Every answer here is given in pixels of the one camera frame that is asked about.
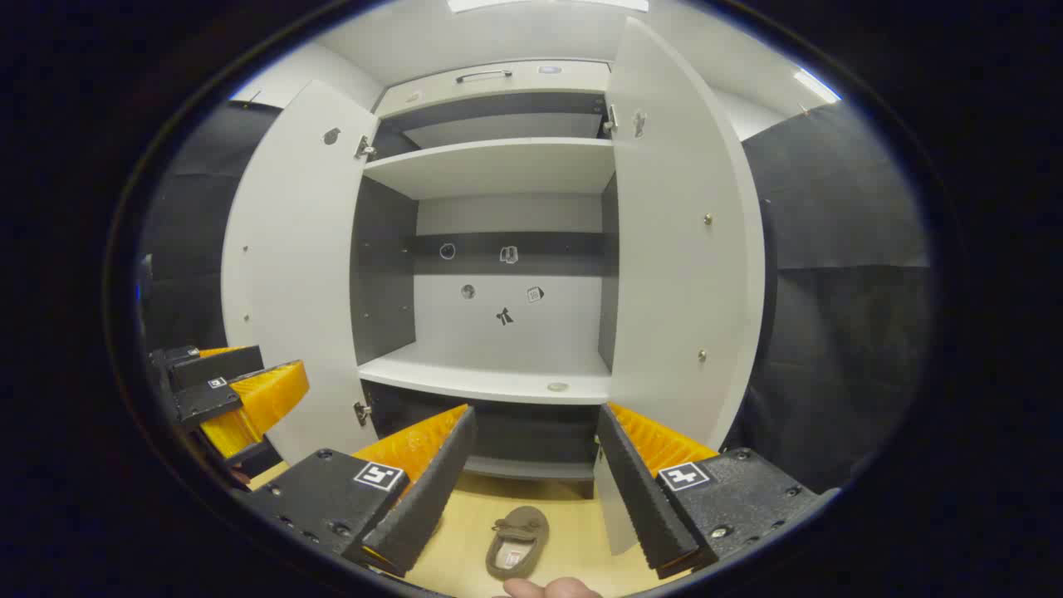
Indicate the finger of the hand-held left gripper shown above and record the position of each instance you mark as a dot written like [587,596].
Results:
[220,365]
[199,405]

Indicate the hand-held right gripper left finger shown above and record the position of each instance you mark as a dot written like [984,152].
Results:
[432,490]

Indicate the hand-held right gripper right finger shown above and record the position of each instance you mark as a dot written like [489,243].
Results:
[639,490]

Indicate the brown fuzzy shoe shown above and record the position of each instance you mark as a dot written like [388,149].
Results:
[519,531]

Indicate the white shoe cabinet door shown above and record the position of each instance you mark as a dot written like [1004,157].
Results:
[673,249]
[291,249]

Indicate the white shoe cabinet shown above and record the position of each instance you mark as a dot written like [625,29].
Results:
[465,332]

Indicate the metal door hinge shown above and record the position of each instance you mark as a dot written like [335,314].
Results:
[610,119]
[362,413]
[365,148]

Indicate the white cabinet drawer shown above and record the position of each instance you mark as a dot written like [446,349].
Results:
[573,79]

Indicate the black backdrop cloth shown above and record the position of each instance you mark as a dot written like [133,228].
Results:
[191,232]
[830,332]

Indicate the small ceiling light panel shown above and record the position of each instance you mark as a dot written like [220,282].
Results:
[815,85]

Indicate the large ceiling light panel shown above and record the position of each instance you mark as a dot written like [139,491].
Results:
[540,4]

